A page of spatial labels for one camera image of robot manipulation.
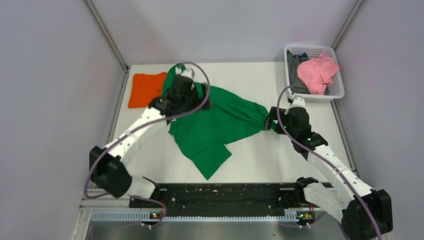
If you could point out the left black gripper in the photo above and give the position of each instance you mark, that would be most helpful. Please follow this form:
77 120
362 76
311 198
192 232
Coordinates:
199 100

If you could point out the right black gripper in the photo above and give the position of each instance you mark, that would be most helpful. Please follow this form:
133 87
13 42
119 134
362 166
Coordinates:
272 116

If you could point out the green t shirt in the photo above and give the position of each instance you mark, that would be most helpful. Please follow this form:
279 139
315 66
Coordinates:
203 136

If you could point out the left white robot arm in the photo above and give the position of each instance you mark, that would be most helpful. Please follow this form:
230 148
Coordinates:
108 164

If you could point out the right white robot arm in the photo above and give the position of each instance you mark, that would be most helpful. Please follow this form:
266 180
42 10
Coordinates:
363 212

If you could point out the folded orange t shirt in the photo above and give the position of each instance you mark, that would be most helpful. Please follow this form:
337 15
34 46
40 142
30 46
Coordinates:
145 87

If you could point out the white plastic basket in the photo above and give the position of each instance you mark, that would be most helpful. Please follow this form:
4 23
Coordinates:
336 91

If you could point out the pink t shirt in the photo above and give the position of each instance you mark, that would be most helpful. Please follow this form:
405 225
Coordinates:
317 73

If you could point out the grey t shirt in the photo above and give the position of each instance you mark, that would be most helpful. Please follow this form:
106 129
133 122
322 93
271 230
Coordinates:
292 65

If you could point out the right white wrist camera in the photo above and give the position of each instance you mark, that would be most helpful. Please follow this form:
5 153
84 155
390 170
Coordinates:
296 102

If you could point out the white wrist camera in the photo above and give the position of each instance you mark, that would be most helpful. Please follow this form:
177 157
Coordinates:
296 102
185 72

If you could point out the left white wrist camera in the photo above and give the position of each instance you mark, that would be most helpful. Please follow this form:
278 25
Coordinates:
185 72

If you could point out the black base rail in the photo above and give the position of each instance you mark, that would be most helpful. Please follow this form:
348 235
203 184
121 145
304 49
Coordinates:
231 201

